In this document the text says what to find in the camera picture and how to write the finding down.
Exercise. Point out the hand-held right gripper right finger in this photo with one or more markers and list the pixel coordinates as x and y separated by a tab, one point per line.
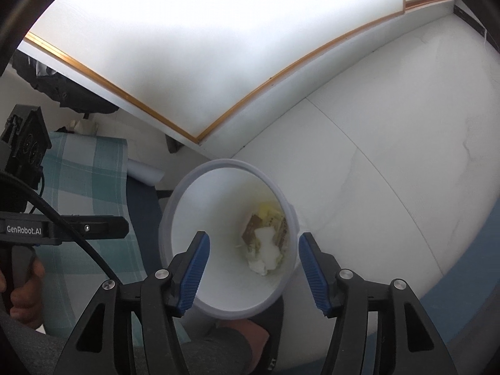
312	275

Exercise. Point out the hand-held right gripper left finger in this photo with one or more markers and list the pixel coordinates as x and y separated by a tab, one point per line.
193	275

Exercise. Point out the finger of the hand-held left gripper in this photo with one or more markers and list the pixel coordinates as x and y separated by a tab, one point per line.
105	227

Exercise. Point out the white tissue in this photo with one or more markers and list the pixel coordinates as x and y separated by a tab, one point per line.
266	242

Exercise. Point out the white round trash bin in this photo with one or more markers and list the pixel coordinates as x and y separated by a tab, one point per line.
218	211

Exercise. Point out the yellow plastic snack wrapper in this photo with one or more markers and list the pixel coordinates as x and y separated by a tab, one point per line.
269	209

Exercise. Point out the person's left forearm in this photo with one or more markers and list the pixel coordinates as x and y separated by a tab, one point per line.
23	349

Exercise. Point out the person's left hand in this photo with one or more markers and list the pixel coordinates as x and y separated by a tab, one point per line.
29	300

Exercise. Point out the teal plaid bed sheet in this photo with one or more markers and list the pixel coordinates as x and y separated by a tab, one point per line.
90	172

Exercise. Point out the black slipper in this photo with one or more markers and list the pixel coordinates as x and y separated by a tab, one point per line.
269	328

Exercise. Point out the brown snack wrapper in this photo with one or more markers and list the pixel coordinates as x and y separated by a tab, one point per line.
252	228

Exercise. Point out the person's leg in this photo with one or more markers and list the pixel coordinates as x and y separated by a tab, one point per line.
234	343

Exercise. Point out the white crumpled object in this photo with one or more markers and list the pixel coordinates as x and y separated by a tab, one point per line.
80	127

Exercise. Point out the black jacket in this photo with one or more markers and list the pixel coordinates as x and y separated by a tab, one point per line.
74	93

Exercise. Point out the navy silver-lined garment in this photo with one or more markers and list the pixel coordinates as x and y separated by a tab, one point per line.
43	69

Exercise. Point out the white cylindrical post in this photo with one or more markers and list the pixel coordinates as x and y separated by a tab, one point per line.
145	172

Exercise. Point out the black marble wall trim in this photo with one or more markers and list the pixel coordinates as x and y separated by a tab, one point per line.
470	21

